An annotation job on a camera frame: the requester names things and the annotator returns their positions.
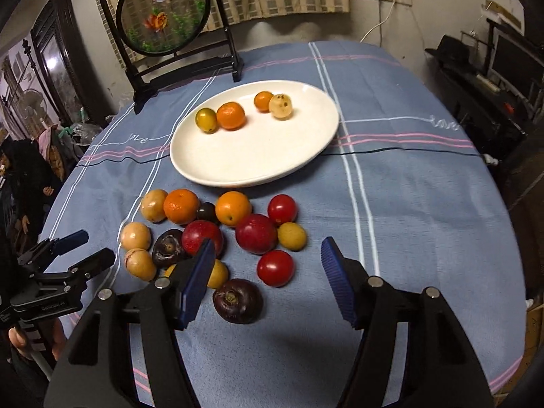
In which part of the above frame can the black hat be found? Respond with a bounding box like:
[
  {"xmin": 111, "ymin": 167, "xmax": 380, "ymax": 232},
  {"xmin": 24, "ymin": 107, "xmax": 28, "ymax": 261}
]
[{"xmin": 425, "ymin": 35, "xmax": 470, "ymax": 66}]

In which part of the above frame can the white oval plate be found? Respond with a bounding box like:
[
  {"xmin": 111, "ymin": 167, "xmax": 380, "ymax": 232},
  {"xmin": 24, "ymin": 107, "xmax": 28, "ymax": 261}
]
[{"xmin": 169, "ymin": 80, "xmax": 340, "ymax": 188}]

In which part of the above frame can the red cherry tomato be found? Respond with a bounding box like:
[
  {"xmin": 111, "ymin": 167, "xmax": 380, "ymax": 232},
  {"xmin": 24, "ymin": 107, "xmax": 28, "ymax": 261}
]
[
  {"xmin": 267, "ymin": 194, "xmax": 298, "ymax": 225},
  {"xmin": 256, "ymin": 250, "xmax": 295, "ymax": 287}
]

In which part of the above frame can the smooth orange fruit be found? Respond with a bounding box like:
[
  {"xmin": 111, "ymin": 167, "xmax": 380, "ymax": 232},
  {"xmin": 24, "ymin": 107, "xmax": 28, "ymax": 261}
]
[{"xmin": 215, "ymin": 191, "xmax": 253, "ymax": 227}]

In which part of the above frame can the yellow-green tomato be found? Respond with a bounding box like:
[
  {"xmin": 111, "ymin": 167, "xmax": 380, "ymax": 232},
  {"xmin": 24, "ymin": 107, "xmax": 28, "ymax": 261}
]
[{"xmin": 195, "ymin": 108, "xmax": 219, "ymax": 134}]

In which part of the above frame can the pink cloth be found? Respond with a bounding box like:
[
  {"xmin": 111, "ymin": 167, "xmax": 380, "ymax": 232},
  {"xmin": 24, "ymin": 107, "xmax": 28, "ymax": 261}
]
[{"xmin": 37, "ymin": 125, "xmax": 64, "ymax": 154}]

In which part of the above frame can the round embroidered screen black stand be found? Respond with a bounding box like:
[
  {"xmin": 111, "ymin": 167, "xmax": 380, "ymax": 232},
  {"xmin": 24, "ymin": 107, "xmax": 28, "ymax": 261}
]
[{"xmin": 99, "ymin": 0, "xmax": 246, "ymax": 115}]

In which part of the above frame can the electric fan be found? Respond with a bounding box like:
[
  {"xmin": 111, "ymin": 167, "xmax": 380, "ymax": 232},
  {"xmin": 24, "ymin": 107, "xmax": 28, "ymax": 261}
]
[{"xmin": 17, "ymin": 89, "xmax": 47, "ymax": 132}]

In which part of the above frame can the red plum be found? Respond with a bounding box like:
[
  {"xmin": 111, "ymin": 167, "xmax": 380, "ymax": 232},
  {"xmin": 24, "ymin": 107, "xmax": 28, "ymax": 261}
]
[
  {"xmin": 182, "ymin": 220, "xmax": 224, "ymax": 259},
  {"xmin": 235, "ymin": 214, "xmax": 278, "ymax": 256}
]

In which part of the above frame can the clear plastic bag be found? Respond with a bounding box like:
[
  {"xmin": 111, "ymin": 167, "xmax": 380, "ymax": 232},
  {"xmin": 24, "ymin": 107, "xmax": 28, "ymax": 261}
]
[{"xmin": 70, "ymin": 121, "xmax": 103, "ymax": 143}]

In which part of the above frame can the dark purple fruit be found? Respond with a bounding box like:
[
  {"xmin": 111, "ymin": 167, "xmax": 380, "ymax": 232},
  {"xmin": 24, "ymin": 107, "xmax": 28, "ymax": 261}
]
[
  {"xmin": 212, "ymin": 278, "xmax": 263, "ymax": 324},
  {"xmin": 152, "ymin": 228, "xmax": 188, "ymax": 269}
]

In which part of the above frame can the yellow-green round fruit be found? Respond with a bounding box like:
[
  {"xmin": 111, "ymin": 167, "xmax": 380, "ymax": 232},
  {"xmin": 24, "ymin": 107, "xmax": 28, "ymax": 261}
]
[{"xmin": 277, "ymin": 222, "xmax": 307, "ymax": 251}]

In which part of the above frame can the beige spotted round fruit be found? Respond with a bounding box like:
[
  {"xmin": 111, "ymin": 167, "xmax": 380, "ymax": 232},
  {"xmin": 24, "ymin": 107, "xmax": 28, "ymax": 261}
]
[{"xmin": 269, "ymin": 93, "xmax": 294, "ymax": 120}]

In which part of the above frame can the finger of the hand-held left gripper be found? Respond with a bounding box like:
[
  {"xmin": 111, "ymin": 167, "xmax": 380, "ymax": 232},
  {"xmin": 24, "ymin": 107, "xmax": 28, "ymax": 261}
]
[
  {"xmin": 17, "ymin": 229, "xmax": 90, "ymax": 269},
  {"xmin": 36, "ymin": 248, "xmax": 117, "ymax": 286}
]

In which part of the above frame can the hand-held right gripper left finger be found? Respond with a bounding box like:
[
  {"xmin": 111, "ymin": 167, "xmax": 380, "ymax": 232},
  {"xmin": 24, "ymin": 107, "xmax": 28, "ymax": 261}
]
[{"xmin": 44, "ymin": 238, "xmax": 217, "ymax": 408}]

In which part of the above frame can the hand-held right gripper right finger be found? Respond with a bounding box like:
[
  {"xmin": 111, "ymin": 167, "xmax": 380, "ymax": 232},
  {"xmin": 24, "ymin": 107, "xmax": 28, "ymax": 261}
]
[{"xmin": 321, "ymin": 236, "xmax": 497, "ymax": 408}]

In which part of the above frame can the person's left hand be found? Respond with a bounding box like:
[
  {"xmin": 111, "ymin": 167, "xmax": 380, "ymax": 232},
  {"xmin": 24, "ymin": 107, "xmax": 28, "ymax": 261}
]
[{"xmin": 7, "ymin": 318, "xmax": 68, "ymax": 363}]

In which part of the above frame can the blue striped tablecloth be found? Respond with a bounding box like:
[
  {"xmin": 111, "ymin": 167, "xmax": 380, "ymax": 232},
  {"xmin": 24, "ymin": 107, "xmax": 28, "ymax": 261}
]
[{"xmin": 40, "ymin": 40, "xmax": 528, "ymax": 408}]

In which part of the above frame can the small dark tomato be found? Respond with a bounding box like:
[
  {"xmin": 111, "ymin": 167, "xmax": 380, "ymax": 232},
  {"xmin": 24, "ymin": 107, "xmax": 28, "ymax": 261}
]
[{"xmin": 196, "ymin": 202, "xmax": 220, "ymax": 225}]

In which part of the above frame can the white power cable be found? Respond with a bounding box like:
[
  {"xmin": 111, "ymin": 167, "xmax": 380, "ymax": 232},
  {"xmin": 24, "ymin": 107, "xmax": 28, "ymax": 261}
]
[{"xmin": 359, "ymin": 0, "xmax": 398, "ymax": 44}]

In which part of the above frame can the black monitor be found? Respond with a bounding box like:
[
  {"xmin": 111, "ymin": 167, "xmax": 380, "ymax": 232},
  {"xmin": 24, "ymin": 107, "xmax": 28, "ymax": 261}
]
[{"xmin": 489, "ymin": 34, "xmax": 544, "ymax": 98}]

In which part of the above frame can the dark clothes pile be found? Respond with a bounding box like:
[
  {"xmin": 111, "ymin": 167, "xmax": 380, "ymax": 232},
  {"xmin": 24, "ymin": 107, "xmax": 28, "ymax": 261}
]
[{"xmin": 0, "ymin": 140, "xmax": 64, "ymax": 239}]

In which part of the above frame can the small orange kumquat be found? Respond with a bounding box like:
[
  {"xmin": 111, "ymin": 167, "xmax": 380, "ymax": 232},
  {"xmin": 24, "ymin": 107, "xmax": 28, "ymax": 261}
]
[{"xmin": 254, "ymin": 91, "xmax": 275, "ymax": 114}]

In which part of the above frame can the black desk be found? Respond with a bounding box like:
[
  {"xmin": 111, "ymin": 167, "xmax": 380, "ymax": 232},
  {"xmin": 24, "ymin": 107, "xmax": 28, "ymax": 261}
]
[{"xmin": 436, "ymin": 64, "xmax": 544, "ymax": 166}]

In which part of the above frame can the dark framed picture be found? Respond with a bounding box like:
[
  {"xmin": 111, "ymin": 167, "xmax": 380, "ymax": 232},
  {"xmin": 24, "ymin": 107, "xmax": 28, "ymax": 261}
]
[{"xmin": 31, "ymin": 0, "xmax": 107, "ymax": 128}]

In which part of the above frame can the yellow-orange round fruit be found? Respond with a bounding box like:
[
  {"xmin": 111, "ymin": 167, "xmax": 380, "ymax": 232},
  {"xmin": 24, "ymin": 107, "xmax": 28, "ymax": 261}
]
[{"xmin": 164, "ymin": 258, "xmax": 230, "ymax": 290}]

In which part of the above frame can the orange mandarin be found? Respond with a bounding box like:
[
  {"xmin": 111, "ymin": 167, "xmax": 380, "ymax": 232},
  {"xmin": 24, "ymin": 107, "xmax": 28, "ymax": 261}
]
[
  {"xmin": 216, "ymin": 101, "xmax": 246, "ymax": 131},
  {"xmin": 164, "ymin": 189, "xmax": 200, "ymax": 225}
]

